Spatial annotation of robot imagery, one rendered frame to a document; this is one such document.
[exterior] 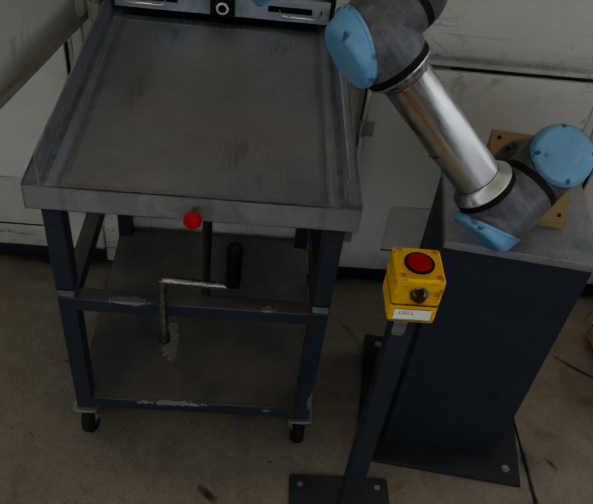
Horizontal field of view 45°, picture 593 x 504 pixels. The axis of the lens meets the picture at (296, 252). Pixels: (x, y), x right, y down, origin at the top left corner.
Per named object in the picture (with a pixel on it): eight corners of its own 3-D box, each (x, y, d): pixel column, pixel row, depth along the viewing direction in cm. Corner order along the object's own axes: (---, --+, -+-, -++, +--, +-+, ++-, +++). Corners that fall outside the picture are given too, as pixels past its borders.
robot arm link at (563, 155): (585, 166, 139) (616, 152, 125) (537, 215, 138) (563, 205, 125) (540, 123, 139) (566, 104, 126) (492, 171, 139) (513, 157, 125)
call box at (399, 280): (433, 325, 119) (448, 282, 112) (385, 322, 118) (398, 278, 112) (426, 290, 125) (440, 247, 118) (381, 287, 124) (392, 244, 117)
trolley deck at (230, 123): (358, 232, 136) (363, 208, 132) (25, 208, 131) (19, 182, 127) (340, 60, 185) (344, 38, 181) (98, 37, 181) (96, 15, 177)
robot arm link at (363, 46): (567, 212, 130) (405, -37, 105) (510, 270, 129) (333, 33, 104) (525, 197, 140) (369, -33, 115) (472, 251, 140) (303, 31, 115)
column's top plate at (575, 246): (576, 180, 167) (579, 173, 165) (600, 274, 143) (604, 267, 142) (440, 158, 168) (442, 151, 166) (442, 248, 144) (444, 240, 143)
